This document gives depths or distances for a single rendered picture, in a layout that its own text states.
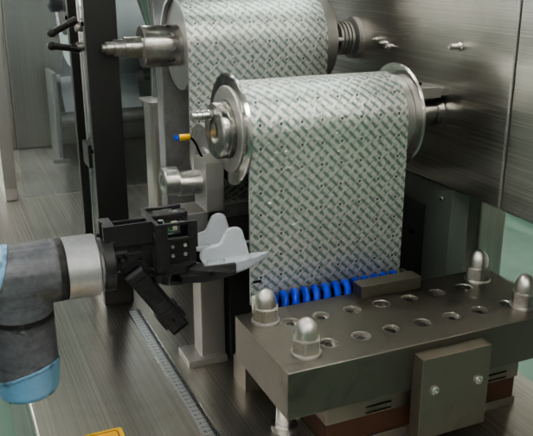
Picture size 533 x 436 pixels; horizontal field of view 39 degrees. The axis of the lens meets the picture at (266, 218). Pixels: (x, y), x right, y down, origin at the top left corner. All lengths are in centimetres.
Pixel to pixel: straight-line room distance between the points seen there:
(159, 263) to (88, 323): 38
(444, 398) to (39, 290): 49
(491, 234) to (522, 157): 39
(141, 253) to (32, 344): 16
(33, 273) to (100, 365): 30
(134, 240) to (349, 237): 31
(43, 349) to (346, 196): 44
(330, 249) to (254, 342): 20
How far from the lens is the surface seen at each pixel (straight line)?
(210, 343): 113
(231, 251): 96
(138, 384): 110
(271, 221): 100
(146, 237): 93
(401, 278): 106
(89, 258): 91
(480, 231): 138
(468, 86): 111
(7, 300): 91
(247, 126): 94
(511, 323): 101
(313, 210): 102
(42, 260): 90
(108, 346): 120
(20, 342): 93
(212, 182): 103
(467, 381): 97
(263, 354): 91
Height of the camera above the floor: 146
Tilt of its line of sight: 19 degrees down
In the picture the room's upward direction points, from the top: straight up
